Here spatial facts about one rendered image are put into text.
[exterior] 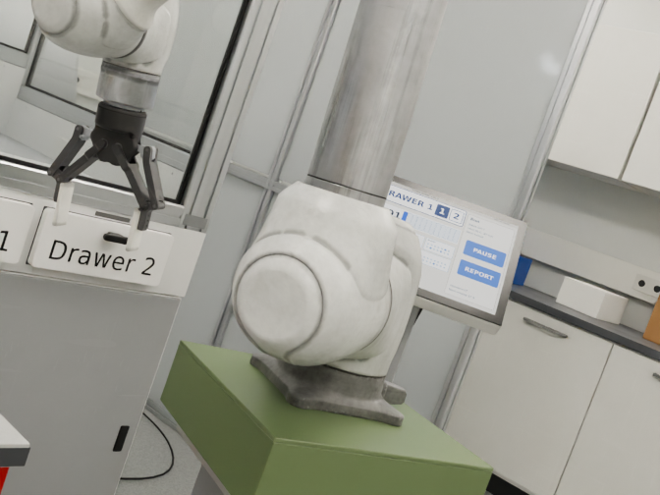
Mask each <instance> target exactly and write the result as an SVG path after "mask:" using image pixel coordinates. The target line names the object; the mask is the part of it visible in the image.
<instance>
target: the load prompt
mask: <svg viewBox="0 0 660 495"><path fill-rule="evenodd" d="M386 200H388V201H391V202H394V203H397V204H400V205H402V206H404V207H407V208H410V209H413V210H415V211H418V212H421V213H424V214H426V215H429V216H432V217H435V218H438V219H440V220H443V221H446V222H449V223H452V224H454V225H457V226H460V227H463V226H464V223H465V219H466V216H467V213H468V212H467V211H465V210H462V209H460V208H457V207H455V206H452V205H449V204H446V203H443V202H441V201H438V200H435V199H432V198H429V197H427V196H424V195H421V194H418V193H415V192H411V191H408V190H405V189H402V188H400V187H397V186H394V185H391V187H390V190H389V192H388V196H387V199H386Z"/></svg>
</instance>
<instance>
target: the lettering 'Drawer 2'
mask: <svg viewBox="0 0 660 495"><path fill-rule="evenodd" d="M56 243H60V244H63V245H64V252H63V254H62V255H61V256H60V257H52V254H53V251H54V248H55V246H56ZM75 250H80V249H79V248H76V249H73V248H72V250H71V253H70V256H69V259H68V262H70V260H71V257H72V254H73V252H74V251H75ZM66 251H67V245H66V244H65V243H64V242H62V241H57V240H54V243H53V246H52V249H51V251H50V254H49V258H50V259H61V258H63V257H64V256H65V254H66ZM82 252H87V253H88V256H86V255H82V256H80V258H79V264H85V265H88V263H89V260H90V256H91V253H90V251H88V250H83V251H82ZM97 256H98V252H97V253H96V254H95V264H94V266H96V267H97V265H98V264H99V262H100V260H101V259H102V257H103V262H102V268H105V266H106V264H107V263H108V261H109V259H110V258H111V256H112V255H109V257H108V259H107V260H106V262H105V264H104V261H105V253H102V255H101V257H100V258H99V260H98V262H97ZM83 257H86V258H87V261H86V262H81V259H82V258H83ZM118 258H121V259H122V262H116V259H118ZM148 259H151V260H152V264H151V265H150V266H149V267H148V268H146V269H145V270H143V271H142V272H141V274H143V275H149V276H150V275H151V274H149V273H144V272H145V271H147V270H148V269H150V268H151V267H152V266H153V265H154V263H155V260H154V258H152V257H148V258H147V259H146V260H148ZM124 261H125V260H124V258H123V257H122V256H117V257H116V258H115V259H114V260H113V263H112V267H113V269H114V270H122V268H115V266H114V264H115V263H117V264H123V265H124ZM132 261H136V259H132V260H131V258H130V259H129V262H128V265H127V267H126V270H125V271H126V272H127V271H128V268H129V265H130V263H131V262H132Z"/></svg>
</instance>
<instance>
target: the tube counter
mask: <svg viewBox="0 0 660 495"><path fill-rule="evenodd" d="M387 208H389V209H390V212H391V214H392V216H394V217H396V218H399V219H401V220H403V221H406V222H408V223H409V224H411V225H412V227H413V228H414V229H416V230H418V231H420V232H423V233H426V234H428V235H431V236H434V237H437V238H440V239H442V240H445V241H448V242H451V243H453V244H456V245H457V244H458V241H459V238H460V234H461V230H458V229H456V228H453V227H450V226H447V225H444V224H442V223H439V222H436V221H433V220H431V219H428V218H425V217H422V216H419V215H417V214H414V213H411V212H408V211H406V210H404V209H401V208H398V207H395V206H393V205H390V204H388V207H387Z"/></svg>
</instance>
